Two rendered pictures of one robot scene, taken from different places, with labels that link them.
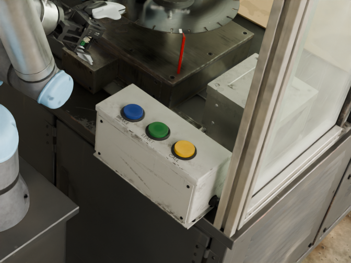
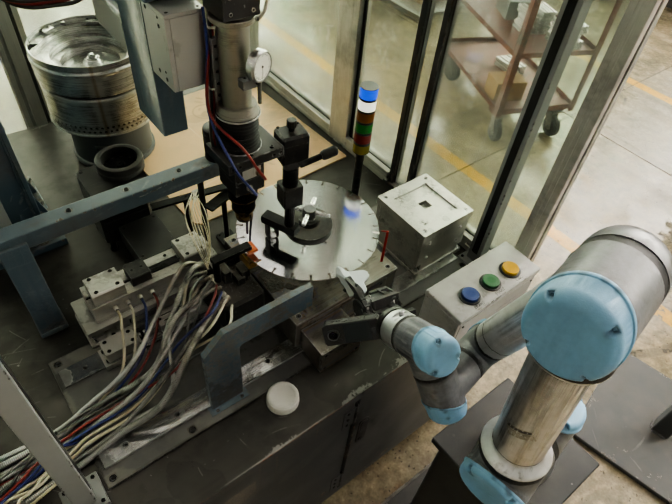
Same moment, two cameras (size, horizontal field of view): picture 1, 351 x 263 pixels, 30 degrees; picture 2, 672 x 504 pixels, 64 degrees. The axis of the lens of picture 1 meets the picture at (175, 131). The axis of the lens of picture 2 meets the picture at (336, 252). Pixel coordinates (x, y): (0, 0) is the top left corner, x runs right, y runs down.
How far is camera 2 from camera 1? 1.45 m
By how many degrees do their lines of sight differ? 53
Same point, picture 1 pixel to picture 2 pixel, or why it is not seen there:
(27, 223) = not seen: hidden behind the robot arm
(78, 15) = (381, 300)
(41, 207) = not seen: hidden behind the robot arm
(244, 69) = (401, 209)
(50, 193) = (497, 398)
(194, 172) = (532, 268)
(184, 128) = (482, 264)
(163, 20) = (357, 241)
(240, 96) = (439, 220)
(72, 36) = not seen: hidden behind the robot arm
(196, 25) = (365, 219)
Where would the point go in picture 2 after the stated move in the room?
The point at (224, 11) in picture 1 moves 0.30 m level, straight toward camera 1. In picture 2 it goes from (342, 195) to (461, 231)
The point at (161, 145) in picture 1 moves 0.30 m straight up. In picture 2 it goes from (506, 283) to (555, 182)
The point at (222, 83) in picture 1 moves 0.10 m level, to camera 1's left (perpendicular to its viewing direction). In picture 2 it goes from (422, 227) to (414, 255)
